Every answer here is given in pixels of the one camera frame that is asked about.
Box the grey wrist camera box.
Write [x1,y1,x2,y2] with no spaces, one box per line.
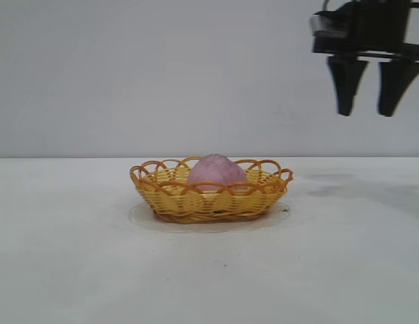
[309,11,355,55]

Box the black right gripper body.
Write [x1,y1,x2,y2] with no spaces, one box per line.
[326,0,419,63]

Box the yellow woven plastic basket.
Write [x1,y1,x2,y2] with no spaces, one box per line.
[129,155,294,224]

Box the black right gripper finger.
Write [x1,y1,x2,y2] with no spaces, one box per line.
[376,60,419,118]
[326,55,370,117]

